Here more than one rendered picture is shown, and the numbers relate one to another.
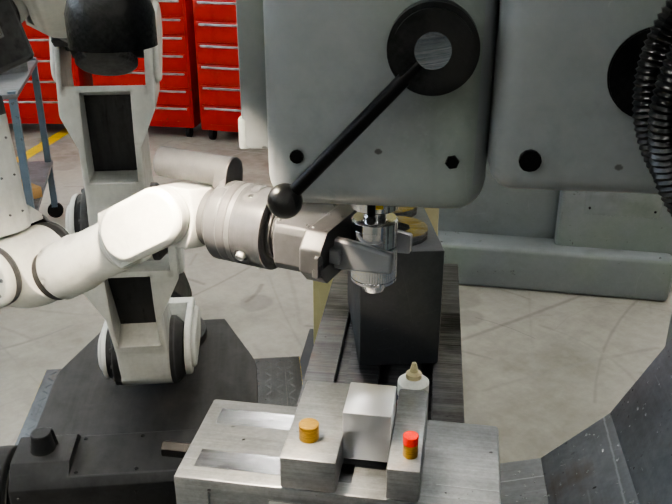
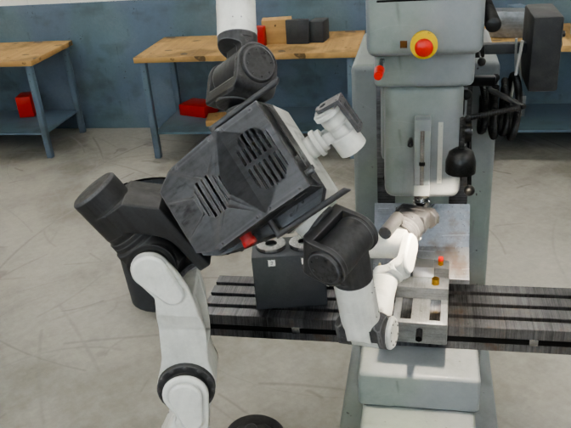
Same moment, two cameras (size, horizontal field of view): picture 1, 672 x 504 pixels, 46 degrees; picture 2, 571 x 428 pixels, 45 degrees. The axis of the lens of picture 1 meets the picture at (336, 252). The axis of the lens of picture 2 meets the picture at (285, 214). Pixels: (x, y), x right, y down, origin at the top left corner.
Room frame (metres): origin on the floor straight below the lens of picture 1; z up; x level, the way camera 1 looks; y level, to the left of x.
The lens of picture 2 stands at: (0.96, 1.74, 2.13)
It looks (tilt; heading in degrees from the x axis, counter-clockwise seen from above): 26 degrees down; 276
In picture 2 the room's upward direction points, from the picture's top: 5 degrees counter-clockwise
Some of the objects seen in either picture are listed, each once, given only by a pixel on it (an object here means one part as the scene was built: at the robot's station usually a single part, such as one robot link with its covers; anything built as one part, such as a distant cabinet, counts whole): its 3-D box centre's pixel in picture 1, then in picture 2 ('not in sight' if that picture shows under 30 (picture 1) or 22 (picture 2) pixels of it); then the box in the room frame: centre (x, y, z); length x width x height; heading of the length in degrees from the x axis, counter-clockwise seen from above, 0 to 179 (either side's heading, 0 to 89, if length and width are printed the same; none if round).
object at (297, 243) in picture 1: (294, 234); (410, 223); (0.78, 0.04, 1.23); 0.13 x 0.12 x 0.10; 155
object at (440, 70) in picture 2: not in sight; (424, 51); (0.74, -0.08, 1.68); 0.34 x 0.24 x 0.10; 83
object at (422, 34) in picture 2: not in sight; (423, 44); (0.77, 0.19, 1.76); 0.06 x 0.02 x 0.06; 173
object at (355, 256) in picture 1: (361, 259); not in sight; (0.71, -0.02, 1.24); 0.06 x 0.02 x 0.03; 65
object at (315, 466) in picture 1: (320, 432); (422, 287); (0.74, 0.02, 1.01); 0.15 x 0.06 x 0.04; 171
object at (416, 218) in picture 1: (391, 273); (290, 270); (1.14, -0.09, 1.02); 0.22 x 0.12 x 0.20; 4
